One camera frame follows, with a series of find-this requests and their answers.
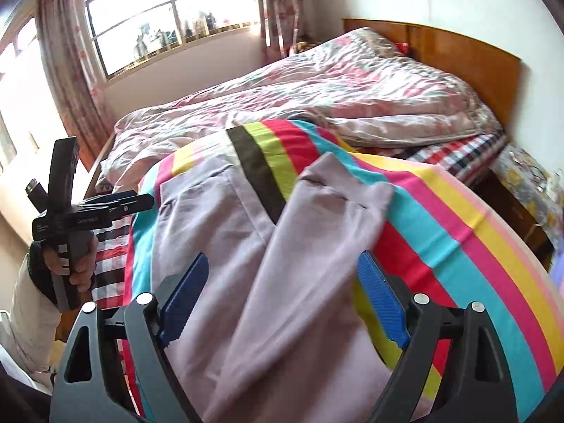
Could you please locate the smooth wooden headboard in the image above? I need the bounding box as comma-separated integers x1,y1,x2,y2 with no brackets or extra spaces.
341,18,523,129

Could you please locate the person's left forearm white sleeve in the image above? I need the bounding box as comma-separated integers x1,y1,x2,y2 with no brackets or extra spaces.
0,256,63,391

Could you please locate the light purple knit sweater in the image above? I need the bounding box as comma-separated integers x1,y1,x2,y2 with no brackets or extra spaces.
150,152,438,423

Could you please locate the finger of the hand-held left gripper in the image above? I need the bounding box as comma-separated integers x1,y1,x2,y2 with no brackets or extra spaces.
108,194,155,221
81,190,139,207

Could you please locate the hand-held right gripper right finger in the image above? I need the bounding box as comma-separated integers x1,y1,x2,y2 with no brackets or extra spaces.
356,250,521,423

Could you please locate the large window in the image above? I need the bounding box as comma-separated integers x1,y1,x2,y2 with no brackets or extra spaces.
80,0,266,81

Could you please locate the person's left hand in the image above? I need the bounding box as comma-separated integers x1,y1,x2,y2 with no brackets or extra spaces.
29,233,98,310

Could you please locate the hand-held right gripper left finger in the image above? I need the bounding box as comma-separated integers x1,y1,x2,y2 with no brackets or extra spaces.
48,252,210,423

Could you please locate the wooden nightstand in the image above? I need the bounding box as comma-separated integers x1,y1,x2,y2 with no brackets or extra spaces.
473,171,555,270

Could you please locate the pink floral quilt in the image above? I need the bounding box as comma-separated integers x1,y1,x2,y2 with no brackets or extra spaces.
100,26,505,186

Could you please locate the rainbow striped blanket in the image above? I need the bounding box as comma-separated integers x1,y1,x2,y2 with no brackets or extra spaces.
123,119,561,423

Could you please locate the row of windowsill bottles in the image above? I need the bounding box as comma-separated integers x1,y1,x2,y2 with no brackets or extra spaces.
132,8,221,54

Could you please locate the dark cloth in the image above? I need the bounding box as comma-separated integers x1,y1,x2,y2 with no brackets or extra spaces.
0,355,54,423

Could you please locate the wooden bed frame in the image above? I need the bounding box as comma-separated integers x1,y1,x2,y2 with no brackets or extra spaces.
83,131,118,200

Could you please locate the floral nightstand cloth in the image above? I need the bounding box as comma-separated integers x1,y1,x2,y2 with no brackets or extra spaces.
490,142,564,247

